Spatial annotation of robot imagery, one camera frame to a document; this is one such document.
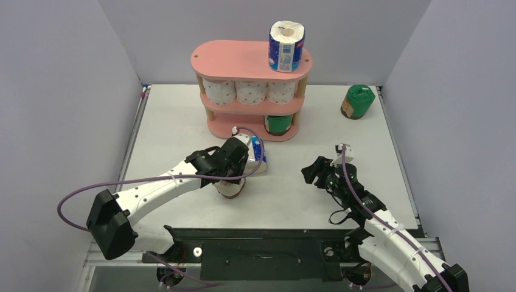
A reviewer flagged blue white roll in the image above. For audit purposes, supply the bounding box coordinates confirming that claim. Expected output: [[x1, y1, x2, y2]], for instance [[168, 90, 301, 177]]
[[244, 136, 268, 175], [268, 21, 305, 72]]

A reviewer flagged beige brown roll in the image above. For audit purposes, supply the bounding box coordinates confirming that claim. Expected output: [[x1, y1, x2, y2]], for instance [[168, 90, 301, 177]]
[[214, 178, 246, 199]]

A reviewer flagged brown green roll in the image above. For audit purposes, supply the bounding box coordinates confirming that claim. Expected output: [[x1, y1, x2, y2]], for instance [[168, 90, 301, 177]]
[[264, 115, 293, 136]]

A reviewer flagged white dotted roll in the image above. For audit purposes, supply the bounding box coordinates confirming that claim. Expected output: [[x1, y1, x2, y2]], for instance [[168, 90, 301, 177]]
[[203, 79, 236, 105], [235, 81, 268, 105]]

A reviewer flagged white dotted roll shelf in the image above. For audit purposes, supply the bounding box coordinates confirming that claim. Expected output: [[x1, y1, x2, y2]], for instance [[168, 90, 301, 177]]
[[267, 82, 296, 105]]

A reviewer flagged pink three-tier shelf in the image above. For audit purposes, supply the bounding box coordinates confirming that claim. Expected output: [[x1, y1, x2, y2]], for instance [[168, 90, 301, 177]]
[[190, 40, 313, 142]]

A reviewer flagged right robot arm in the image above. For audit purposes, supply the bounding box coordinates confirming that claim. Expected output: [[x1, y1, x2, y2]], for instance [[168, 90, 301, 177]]
[[301, 156, 470, 291]]

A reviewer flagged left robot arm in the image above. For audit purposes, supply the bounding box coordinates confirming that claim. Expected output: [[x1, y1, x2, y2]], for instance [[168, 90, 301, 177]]
[[86, 134, 252, 262]]

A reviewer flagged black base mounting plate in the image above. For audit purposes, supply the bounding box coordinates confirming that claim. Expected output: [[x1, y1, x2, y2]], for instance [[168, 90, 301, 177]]
[[161, 228, 365, 281]]

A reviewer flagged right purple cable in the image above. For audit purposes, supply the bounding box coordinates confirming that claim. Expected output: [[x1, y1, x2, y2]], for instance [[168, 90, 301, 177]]
[[341, 145, 455, 292]]

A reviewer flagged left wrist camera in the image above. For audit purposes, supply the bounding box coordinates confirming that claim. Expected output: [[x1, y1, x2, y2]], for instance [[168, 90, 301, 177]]
[[231, 127, 252, 150]]

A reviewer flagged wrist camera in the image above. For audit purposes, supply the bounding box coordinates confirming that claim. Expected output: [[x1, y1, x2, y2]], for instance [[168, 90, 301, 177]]
[[330, 143, 355, 167], [231, 127, 252, 150]]

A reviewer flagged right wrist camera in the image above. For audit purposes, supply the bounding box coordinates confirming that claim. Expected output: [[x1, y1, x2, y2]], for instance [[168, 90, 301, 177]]
[[330, 143, 355, 167]]

